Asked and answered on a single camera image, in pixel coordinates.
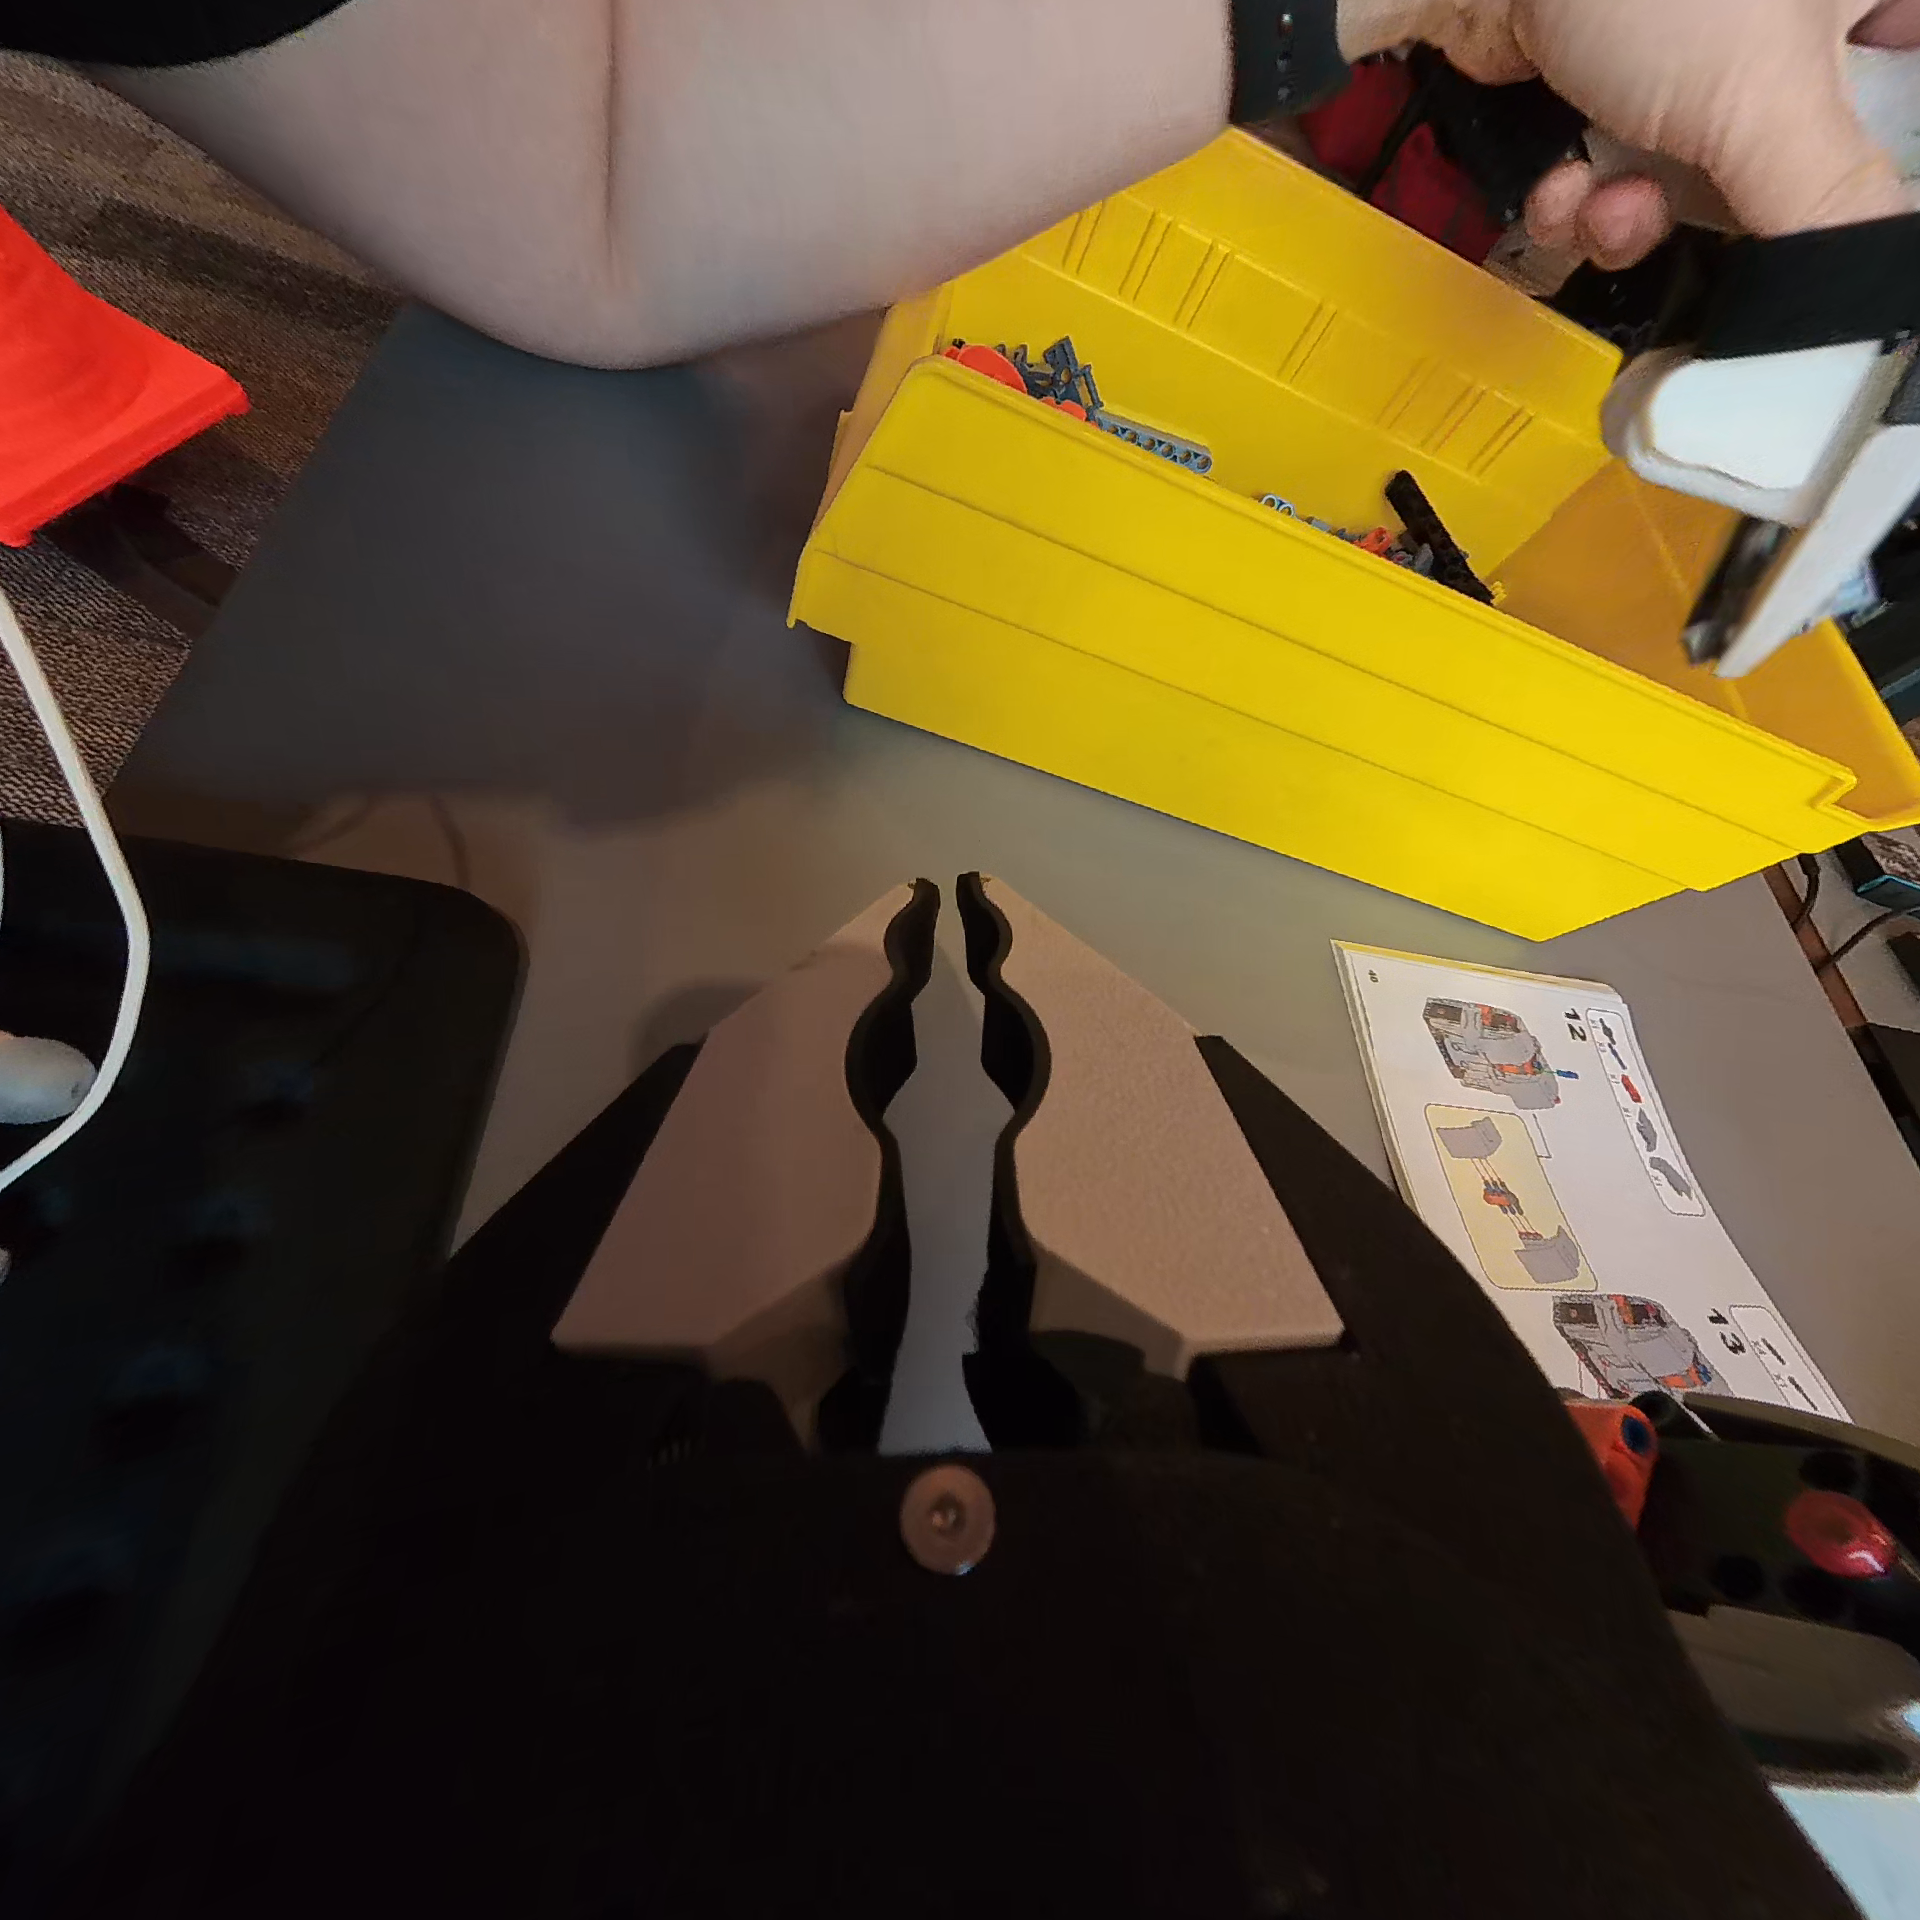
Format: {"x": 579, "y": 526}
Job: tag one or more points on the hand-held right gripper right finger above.
{"x": 1177, "y": 1200}

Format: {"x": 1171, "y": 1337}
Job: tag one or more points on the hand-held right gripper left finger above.
{"x": 721, "y": 1200}

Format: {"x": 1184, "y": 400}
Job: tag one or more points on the yellow storage bin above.
{"x": 1201, "y": 674}

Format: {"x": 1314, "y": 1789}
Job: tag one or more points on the pile of toy building parts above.
{"x": 1049, "y": 382}

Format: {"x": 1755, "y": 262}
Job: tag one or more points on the person's left forearm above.
{"x": 674, "y": 150}

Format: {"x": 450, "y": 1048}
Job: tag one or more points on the person's left hand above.
{"x": 1681, "y": 77}

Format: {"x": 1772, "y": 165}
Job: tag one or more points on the open instruction booklet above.
{"x": 1499, "y": 1141}

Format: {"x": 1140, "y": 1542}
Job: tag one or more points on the black perforated panel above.
{"x": 224, "y": 1125}

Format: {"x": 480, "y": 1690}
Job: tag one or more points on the black wrist band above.
{"x": 1290, "y": 61}

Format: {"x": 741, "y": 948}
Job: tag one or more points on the grey toy robot model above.
{"x": 1723, "y": 1517}

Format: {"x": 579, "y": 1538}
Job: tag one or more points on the orange fabric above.
{"x": 90, "y": 406}

